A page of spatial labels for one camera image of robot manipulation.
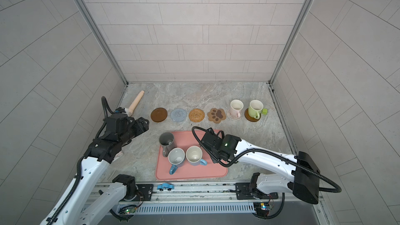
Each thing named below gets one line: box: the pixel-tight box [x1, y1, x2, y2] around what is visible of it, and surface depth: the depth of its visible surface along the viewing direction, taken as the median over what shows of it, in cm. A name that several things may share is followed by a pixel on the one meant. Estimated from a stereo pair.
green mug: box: [247, 99, 264, 120], surface depth 93 cm
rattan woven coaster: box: [188, 108, 205, 123], surface depth 101 cm
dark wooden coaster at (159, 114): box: [150, 107, 168, 123], surface depth 101 cm
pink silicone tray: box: [155, 129, 229, 181], surface depth 78 cm
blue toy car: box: [156, 182, 175, 192], surface depth 73 cm
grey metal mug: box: [158, 131, 176, 158], surface depth 82 cm
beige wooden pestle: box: [128, 90, 145, 117], surface depth 106 cm
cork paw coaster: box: [207, 107, 227, 124], surface depth 101 cm
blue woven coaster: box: [169, 108, 187, 122], surface depth 101 cm
